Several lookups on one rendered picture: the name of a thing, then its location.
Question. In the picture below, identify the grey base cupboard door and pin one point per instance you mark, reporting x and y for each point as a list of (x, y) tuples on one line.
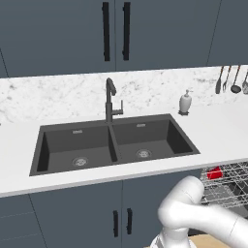
[(145, 206), (77, 216)]

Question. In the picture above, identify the dark grey tap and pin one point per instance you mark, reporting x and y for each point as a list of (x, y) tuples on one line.
[(110, 100)]

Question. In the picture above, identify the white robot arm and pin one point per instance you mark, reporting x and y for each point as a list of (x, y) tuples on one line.
[(197, 216)]

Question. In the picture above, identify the grey base cupboard front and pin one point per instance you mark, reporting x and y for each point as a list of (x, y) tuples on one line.
[(16, 223)]

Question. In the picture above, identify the hanging grey turner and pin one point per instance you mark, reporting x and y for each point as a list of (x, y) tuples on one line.
[(245, 83)]

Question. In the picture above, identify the grey wall cupboard door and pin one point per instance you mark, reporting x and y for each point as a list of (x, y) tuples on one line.
[(230, 32), (58, 35), (2, 66), (161, 34)]

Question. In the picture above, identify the hanging dark ladle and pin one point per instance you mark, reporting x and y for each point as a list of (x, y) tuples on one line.
[(236, 83)]

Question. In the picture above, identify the dark double sink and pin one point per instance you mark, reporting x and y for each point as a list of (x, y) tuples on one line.
[(113, 143)]

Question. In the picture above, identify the hanging dark spatula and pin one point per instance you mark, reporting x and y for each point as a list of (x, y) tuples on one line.
[(219, 81)]

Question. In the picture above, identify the red cup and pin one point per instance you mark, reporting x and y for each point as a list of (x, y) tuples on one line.
[(214, 173)]

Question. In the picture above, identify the hanging fork tool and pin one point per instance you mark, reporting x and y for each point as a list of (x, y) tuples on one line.
[(226, 80)]

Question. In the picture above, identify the white soap dispenser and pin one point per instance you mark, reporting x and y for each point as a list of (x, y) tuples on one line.
[(185, 102)]

